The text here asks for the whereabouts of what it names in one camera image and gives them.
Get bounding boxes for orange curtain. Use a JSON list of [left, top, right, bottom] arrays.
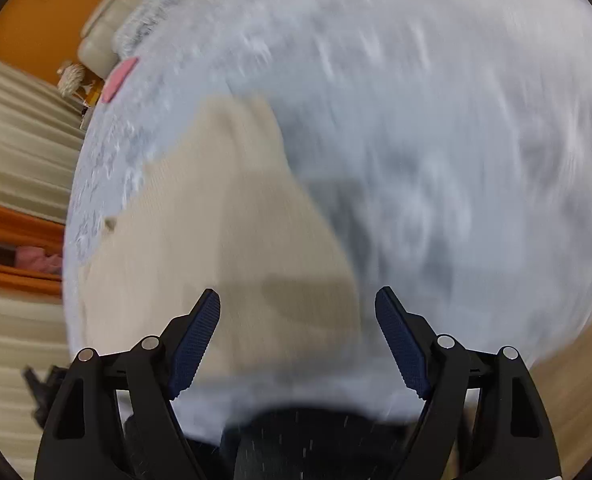
[[0, 199, 67, 296]]

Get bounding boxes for cream sweater with black hearts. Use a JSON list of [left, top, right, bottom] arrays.
[[76, 95, 364, 386]]

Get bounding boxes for small pink cushion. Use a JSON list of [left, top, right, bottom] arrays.
[[101, 56, 140, 104]]

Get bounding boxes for bed with butterfly duvet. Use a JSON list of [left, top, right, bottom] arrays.
[[62, 0, 592, 441]]

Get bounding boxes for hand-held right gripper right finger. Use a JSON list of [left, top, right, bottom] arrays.
[[374, 286, 563, 480]]

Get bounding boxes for white feather table lamp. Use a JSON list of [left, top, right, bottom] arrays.
[[57, 61, 88, 98]]

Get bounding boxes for beige padded headboard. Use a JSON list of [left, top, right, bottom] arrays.
[[78, 0, 177, 78]]

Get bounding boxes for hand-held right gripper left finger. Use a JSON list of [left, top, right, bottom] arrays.
[[33, 288, 222, 480]]

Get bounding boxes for pink hanging clothes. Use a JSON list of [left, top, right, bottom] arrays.
[[15, 245, 64, 276]]

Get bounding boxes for person's dark pants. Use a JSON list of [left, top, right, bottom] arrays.
[[123, 404, 417, 480]]

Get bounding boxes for beige pleated curtain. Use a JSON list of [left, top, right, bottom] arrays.
[[0, 282, 74, 426], [0, 54, 89, 223]]

